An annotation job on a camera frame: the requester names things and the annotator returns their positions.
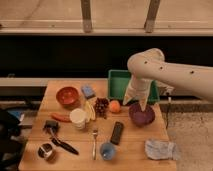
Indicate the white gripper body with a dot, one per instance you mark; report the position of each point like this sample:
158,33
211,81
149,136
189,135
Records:
138,88

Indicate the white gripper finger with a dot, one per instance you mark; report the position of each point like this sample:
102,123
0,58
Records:
127,99
143,103

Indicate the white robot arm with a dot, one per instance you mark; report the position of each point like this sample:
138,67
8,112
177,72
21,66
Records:
150,65

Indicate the orange fruit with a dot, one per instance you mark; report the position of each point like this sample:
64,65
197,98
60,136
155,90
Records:
114,106

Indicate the purple bowl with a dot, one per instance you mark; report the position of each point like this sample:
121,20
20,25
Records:
141,117

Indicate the green plastic bin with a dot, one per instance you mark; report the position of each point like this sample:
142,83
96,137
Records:
118,81

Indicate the dark grape bunch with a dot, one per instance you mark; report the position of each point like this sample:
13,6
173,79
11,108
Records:
100,107

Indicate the black remote control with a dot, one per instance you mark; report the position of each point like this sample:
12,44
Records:
117,133

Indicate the yellow banana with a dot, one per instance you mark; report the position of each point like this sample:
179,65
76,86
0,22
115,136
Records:
91,115

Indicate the blue sponge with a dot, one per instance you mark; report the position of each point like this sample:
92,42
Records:
87,91

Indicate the grey cloth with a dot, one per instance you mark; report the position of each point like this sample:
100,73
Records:
161,150

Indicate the white cup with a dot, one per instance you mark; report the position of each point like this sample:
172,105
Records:
78,118

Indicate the blue cup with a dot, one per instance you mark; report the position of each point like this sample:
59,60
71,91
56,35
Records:
107,151

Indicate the red bowl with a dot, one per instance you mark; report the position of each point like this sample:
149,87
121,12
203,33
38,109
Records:
67,96

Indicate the orange carrot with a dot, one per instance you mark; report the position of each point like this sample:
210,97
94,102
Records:
60,117

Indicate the round tin can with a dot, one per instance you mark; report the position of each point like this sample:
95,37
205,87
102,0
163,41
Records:
46,152

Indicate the black chair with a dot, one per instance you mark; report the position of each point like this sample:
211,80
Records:
10,150

